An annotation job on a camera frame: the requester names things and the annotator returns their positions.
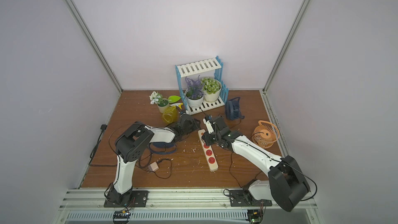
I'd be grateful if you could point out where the beige red power strip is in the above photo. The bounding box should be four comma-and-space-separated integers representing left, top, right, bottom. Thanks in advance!
198, 129, 219, 172

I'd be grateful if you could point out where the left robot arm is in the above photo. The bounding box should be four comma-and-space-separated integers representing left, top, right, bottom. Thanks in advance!
104, 113, 201, 207

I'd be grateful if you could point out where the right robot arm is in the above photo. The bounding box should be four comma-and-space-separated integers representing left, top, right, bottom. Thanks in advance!
202, 116, 311, 212

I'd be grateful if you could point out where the dark blue upright desk fan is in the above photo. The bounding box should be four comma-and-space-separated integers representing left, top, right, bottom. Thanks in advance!
225, 96, 245, 120

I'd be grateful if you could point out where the dark blue flat desk fan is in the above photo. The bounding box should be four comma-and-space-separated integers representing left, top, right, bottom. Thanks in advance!
148, 142, 177, 155

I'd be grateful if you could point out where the orange desk fan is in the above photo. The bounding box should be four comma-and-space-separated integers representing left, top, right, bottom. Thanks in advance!
250, 120, 280, 149

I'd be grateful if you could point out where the yellow spray bottle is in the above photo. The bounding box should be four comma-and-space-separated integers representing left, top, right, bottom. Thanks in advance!
162, 103, 183, 124

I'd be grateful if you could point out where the purple lavender potted plant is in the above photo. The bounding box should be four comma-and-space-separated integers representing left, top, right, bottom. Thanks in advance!
185, 76, 204, 108

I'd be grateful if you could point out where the white flower potted plant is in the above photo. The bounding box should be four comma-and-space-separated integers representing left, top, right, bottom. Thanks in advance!
149, 91, 170, 114

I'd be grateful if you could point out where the green potted plant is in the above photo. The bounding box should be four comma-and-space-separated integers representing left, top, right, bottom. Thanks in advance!
201, 77, 222, 102

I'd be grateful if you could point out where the blue white plant shelf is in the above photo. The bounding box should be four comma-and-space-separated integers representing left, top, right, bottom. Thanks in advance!
175, 56, 229, 115

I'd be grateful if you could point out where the right green circuit board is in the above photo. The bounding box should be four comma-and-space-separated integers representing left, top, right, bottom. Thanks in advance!
247, 209, 263, 224

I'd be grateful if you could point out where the green circuit board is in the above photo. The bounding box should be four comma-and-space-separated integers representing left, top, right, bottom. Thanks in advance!
112, 210, 131, 224
247, 209, 263, 224

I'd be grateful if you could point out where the left green circuit board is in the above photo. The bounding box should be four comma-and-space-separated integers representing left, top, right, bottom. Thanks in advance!
112, 210, 131, 224

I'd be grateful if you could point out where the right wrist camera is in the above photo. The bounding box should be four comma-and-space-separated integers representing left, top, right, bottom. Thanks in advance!
203, 117, 214, 134

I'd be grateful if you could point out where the black orange fan cable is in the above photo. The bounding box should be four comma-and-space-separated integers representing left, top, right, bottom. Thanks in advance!
222, 132, 265, 194

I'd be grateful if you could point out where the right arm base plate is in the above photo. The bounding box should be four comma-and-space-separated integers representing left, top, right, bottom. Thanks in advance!
223, 189, 273, 207

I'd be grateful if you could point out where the black wall cable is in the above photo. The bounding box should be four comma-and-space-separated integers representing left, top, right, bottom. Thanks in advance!
88, 124, 117, 168

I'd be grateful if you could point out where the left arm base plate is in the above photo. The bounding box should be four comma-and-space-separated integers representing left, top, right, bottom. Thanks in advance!
104, 188, 149, 208

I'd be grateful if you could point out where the aluminium front rail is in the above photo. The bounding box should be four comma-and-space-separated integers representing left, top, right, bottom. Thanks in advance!
52, 188, 325, 224

